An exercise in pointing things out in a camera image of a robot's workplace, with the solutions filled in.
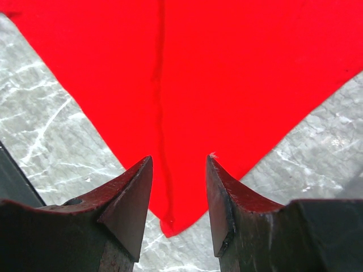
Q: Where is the black base crossbar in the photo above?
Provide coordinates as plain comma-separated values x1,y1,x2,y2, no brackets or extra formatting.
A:
0,143,46,207

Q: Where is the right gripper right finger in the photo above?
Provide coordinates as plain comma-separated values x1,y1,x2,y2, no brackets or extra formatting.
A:
206,157,362,271

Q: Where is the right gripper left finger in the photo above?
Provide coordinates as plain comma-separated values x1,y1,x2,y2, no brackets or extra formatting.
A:
1,156,153,271

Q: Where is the red t shirt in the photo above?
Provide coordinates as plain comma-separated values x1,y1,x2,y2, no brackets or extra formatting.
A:
1,1,362,237

